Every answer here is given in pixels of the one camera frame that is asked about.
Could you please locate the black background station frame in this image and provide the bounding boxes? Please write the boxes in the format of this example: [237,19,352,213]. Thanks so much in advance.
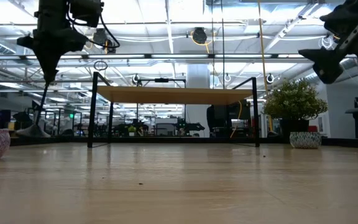
[136,77,188,138]

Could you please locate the white building column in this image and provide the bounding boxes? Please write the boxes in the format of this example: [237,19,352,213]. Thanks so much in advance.
[186,63,211,138]

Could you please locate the wooden riser shelf black legs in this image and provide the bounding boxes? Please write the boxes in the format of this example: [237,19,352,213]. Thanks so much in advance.
[87,72,260,149]

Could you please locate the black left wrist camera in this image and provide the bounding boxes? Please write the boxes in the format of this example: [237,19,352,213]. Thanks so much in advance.
[69,0,105,28]

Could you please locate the black ceiling cable reel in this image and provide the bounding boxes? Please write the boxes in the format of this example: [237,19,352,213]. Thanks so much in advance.
[192,27,209,45]
[92,28,108,45]

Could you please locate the green potted plant black pot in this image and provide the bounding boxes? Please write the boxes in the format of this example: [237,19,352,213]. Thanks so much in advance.
[262,79,329,142]

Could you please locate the blue grey patterned candle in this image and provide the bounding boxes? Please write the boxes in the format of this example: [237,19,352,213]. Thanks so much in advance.
[289,131,323,149]

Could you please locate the yellow hanging cable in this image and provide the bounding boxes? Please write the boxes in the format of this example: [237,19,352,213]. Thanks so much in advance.
[256,0,275,133]

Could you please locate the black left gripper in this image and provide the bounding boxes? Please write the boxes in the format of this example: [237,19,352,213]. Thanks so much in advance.
[16,0,90,84]

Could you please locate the black aluminium frame rail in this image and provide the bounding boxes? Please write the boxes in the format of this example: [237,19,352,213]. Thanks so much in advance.
[9,136,358,149]

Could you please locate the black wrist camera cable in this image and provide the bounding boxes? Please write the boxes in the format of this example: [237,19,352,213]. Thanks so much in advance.
[66,2,121,50]

